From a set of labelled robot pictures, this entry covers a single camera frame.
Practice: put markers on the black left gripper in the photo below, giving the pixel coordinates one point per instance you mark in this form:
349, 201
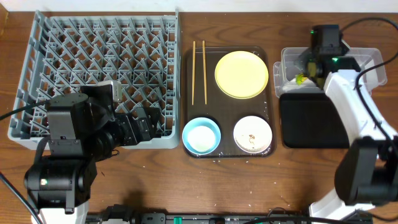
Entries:
145, 132

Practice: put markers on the grey plastic dish rack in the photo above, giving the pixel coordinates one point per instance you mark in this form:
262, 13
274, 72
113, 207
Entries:
65, 53

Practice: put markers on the green orange snack wrapper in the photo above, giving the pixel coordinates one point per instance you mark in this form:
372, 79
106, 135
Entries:
300, 79

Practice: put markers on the dark brown serving tray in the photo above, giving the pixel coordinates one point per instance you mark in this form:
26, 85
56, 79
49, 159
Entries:
225, 111

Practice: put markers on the left wooden chopstick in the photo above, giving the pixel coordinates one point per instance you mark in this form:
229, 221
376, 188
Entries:
193, 70

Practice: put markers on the black rail at table edge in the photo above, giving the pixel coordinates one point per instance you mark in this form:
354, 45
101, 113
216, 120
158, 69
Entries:
123, 214

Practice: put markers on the black waste tray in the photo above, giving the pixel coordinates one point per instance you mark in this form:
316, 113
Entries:
310, 120

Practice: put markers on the white pink bowl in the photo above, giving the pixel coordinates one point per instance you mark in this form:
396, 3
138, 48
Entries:
252, 134

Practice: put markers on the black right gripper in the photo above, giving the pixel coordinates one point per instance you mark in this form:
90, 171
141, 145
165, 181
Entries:
303, 57

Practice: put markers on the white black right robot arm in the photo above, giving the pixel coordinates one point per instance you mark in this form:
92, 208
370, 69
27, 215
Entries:
367, 175

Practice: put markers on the clear plastic bin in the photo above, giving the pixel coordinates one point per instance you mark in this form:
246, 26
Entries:
286, 70

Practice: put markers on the wooden chopstick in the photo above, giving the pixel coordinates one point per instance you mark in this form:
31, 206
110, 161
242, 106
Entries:
204, 71
193, 70

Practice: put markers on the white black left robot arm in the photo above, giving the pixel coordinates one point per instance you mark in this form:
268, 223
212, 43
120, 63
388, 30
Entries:
84, 129

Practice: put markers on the right wooden chopstick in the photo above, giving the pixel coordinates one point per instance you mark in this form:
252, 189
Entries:
204, 71

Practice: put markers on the yellow plate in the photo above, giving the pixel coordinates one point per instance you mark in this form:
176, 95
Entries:
241, 75

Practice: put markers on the white napkin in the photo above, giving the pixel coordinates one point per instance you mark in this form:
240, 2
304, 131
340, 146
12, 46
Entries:
304, 86

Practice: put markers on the light blue bowl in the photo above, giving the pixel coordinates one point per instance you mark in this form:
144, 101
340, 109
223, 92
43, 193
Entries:
201, 136

